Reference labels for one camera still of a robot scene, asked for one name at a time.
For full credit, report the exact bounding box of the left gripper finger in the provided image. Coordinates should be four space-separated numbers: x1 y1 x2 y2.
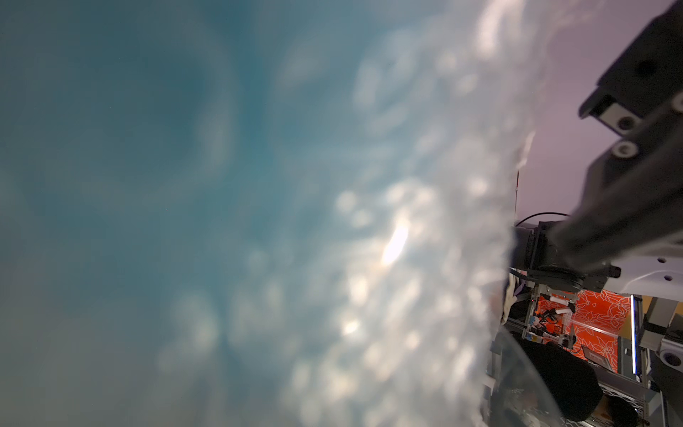
549 1 682 270

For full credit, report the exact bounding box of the blue plastic wine glass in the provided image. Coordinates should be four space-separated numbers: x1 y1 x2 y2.
0 0 481 427

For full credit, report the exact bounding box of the clear bubble wrap sheet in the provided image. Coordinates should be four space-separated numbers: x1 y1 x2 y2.
144 1 552 426

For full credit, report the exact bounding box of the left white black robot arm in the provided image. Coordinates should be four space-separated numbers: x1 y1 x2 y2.
542 2 682 301

